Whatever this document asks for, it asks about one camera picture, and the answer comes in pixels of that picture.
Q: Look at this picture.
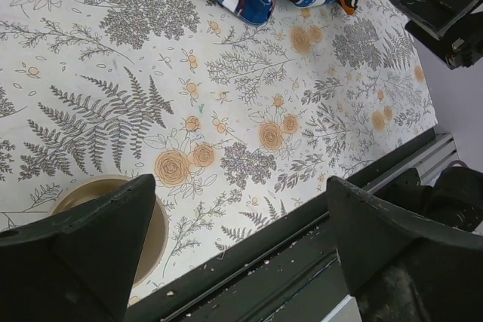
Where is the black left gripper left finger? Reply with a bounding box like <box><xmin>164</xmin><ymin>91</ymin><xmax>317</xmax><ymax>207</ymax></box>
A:
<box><xmin>1</xmin><ymin>174</ymin><xmax>155</xmax><ymax>321</ymax></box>

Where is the beige paper cup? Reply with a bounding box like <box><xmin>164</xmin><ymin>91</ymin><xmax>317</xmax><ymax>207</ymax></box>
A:
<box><xmin>48</xmin><ymin>174</ymin><xmax>169</xmax><ymax>287</ymax></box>

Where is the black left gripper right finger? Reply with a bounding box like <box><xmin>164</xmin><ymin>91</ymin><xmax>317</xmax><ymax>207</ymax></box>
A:
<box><xmin>326</xmin><ymin>176</ymin><xmax>482</xmax><ymax>321</ymax></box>

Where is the floral patterned table mat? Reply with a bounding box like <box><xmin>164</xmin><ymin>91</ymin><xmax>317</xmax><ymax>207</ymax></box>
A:
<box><xmin>1</xmin><ymin>0</ymin><xmax>437</xmax><ymax>302</ymax></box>

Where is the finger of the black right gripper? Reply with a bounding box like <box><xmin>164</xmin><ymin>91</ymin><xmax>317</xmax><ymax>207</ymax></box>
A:
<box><xmin>389</xmin><ymin>0</ymin><xmax>482</xmax><ymax>69</ymax></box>

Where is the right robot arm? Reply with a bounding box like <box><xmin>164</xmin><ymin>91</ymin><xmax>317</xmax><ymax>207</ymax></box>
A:
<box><xmin>326</xmin><ymin>0</ymin><xmax>482</xmax><ymax>321</ymax></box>

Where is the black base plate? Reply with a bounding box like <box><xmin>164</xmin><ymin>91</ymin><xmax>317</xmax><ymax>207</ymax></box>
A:
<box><xmin>124</xmin><ymin>128</ymin><xmax>438</xmax><ymax>322</ymax></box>

